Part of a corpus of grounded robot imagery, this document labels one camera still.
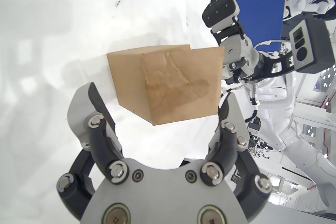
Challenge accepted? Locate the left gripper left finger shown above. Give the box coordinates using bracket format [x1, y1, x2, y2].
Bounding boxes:
[56, 82, 130, 221]

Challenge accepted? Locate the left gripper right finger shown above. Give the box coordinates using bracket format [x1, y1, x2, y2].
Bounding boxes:
[200, 91, 273, 223]

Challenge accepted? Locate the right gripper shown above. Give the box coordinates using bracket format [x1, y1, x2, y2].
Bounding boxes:
[202, 0, 267, 85]

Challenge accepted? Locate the small brown carton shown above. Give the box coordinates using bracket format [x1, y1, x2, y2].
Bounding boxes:
[107, 44, 225, 126]

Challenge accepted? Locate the thin white cable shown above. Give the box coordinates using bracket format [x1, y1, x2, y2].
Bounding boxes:
[255, 39, 290, 49]

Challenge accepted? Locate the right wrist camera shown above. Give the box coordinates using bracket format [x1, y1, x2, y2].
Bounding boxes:
[259, 18, 332, 78]

